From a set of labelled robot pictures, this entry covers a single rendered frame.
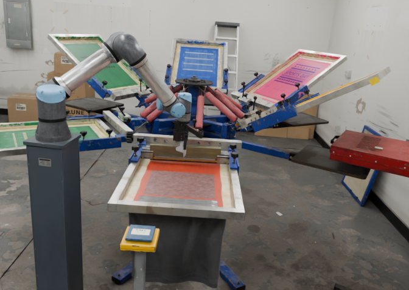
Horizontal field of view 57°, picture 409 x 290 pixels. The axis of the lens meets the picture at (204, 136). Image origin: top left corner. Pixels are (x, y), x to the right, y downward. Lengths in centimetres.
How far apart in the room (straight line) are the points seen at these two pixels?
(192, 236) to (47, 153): 74
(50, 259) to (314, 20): 532
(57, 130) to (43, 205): 36
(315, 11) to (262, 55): 103
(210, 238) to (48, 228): 76
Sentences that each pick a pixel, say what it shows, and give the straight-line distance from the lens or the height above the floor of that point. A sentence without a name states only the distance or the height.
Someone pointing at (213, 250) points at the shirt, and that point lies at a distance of 184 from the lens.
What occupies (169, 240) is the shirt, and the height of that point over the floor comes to 77.
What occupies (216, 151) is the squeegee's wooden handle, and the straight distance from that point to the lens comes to 215.
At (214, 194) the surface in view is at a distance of 184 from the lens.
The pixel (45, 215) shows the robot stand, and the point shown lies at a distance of 192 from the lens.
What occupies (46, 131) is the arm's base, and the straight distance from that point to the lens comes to 177.
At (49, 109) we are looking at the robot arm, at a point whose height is 134.
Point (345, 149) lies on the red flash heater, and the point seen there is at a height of 110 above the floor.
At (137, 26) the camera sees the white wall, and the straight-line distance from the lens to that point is 626.
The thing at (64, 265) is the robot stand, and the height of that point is 59.
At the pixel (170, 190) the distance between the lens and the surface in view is 185.
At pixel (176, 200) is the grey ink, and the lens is 174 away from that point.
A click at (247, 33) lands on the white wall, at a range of 619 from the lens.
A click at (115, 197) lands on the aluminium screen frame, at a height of 99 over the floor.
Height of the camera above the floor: 175
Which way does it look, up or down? 17 degrees down
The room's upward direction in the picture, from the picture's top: 4 degrees clockwise
